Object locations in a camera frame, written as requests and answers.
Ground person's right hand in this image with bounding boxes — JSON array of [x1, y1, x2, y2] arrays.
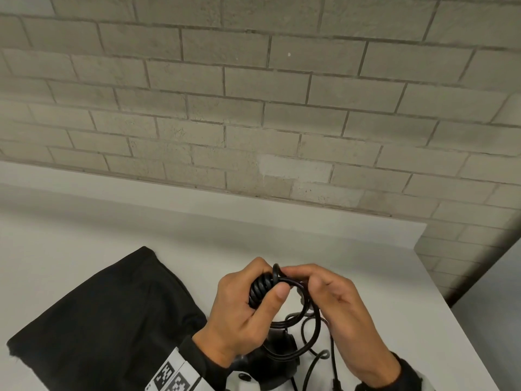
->
[[281, 263, 402, 389]]

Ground person's left hand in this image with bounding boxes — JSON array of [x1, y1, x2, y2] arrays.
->
[[191, 257, 290, 369]]

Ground black power cord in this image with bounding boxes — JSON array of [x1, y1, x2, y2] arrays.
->
[[248, 263, 342, 391]]

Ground black hair dryer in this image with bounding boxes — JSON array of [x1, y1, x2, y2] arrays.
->
[[232, 331, 301, 391]]

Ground black cloth drawstring bag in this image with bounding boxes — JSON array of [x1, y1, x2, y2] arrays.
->
[[6, 246, 208, 391]]

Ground right wristband with markers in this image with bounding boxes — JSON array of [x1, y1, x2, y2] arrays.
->
[[354, 352, 436, 391]]

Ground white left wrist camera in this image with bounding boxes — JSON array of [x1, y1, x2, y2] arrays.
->
[[226, 371, 265, 391]]

